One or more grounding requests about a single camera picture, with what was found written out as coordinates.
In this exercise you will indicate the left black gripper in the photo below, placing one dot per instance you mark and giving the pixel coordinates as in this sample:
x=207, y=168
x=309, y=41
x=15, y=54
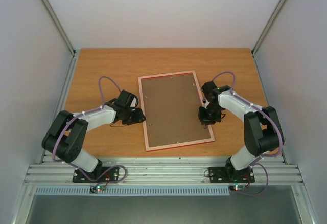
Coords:
x=138, y=119

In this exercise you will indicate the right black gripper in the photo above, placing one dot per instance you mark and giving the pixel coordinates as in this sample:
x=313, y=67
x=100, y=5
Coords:
x=208, y=115

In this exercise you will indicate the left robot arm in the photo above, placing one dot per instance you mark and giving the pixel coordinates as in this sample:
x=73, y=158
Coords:
x=65, y=137

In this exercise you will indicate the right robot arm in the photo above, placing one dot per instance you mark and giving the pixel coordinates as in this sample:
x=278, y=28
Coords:
x=262, y=132

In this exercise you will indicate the right circuit board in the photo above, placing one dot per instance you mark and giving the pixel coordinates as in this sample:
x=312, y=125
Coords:
x=238, y=187

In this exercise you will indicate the circuit board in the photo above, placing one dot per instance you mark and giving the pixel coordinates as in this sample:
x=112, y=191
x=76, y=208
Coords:
x=238, y=187
x=97, y=189

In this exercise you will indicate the left circuit board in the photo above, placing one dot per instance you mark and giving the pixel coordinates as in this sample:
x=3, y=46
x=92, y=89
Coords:
x=97, y=189

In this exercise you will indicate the brown frame backing board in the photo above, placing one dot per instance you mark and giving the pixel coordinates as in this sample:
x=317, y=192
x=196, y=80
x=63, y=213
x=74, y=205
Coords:
x=173, y=111

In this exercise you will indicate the aluminium rail base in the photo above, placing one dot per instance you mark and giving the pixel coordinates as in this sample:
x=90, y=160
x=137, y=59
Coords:
x=164, y=171

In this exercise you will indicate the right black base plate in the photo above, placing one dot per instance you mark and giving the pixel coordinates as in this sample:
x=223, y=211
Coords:
x=229, y=175

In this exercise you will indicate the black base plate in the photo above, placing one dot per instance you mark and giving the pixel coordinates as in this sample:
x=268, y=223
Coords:
x=229, y=175
x=101, y=174

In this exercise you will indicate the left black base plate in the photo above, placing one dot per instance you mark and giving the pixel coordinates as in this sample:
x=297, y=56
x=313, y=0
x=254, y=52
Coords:
x=101, y=174

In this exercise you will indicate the grey slotted cable duct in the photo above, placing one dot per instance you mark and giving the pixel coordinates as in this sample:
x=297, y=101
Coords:
x=134, y=191

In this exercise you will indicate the left aluminium corner post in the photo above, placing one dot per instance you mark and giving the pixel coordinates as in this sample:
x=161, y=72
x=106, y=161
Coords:
x=59, y=26

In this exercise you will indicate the aluminium corner post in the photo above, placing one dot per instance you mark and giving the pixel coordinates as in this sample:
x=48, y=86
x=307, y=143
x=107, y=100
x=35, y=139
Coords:
x=264, y=33
x=59, y=26

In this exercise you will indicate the right aluminium corner post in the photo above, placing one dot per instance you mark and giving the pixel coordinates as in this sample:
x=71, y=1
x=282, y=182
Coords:
x=264, y=33

